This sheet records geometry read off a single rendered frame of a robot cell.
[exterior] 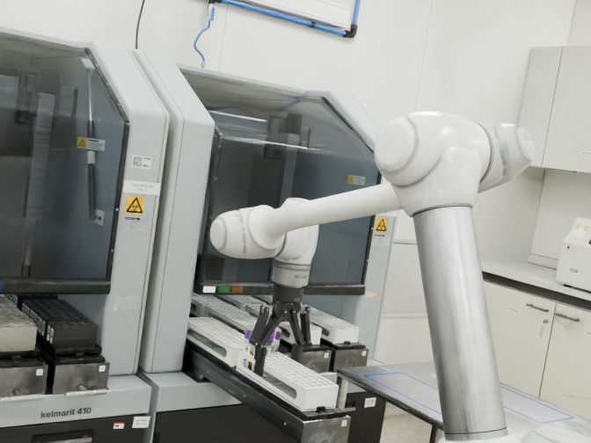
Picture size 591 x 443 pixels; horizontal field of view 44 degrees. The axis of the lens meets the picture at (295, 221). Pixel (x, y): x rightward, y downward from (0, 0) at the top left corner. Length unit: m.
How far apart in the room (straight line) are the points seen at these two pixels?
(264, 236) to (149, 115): 0.50
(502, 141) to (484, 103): 3.04
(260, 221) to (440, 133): 0.54
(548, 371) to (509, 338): 0.28
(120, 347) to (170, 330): 0.14
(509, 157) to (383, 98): 2.52
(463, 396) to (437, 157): 0.38
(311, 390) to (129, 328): 0.56
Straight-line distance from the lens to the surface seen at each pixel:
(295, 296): 1.79
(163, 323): 2.05
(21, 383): 1.86
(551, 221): 4.85
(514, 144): 1.37
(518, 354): 4.21
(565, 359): 4.05
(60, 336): 1.93
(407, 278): 4.15
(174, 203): 1.99
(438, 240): 1.24
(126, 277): 1.97
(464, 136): 1.28
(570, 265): 4.03
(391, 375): 2.09
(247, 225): 1.63
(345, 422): 1.76
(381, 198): 1.55
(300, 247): 1.75
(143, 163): 1.94
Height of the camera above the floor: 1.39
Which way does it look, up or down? 5 degrees down
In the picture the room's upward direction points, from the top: 8 degrees clockwise
